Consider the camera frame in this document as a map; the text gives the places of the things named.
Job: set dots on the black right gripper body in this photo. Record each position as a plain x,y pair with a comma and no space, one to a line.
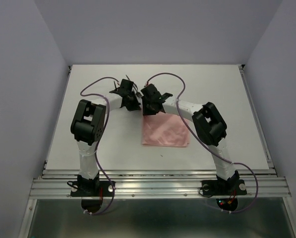
147,108

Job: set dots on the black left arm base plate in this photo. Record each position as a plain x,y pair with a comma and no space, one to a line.
103,189

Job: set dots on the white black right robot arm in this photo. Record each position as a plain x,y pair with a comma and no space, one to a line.
210,127

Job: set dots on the black fork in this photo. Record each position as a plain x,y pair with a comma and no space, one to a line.
137,93

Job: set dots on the aluminium frame rail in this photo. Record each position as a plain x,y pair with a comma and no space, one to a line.
159,184

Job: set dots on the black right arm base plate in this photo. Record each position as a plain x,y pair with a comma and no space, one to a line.
222,188

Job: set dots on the pink satin napkin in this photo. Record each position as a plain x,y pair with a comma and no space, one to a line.
165,130

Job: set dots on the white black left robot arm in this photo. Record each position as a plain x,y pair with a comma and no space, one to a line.
90,121

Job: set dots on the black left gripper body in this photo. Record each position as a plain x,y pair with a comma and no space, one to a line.
132,103

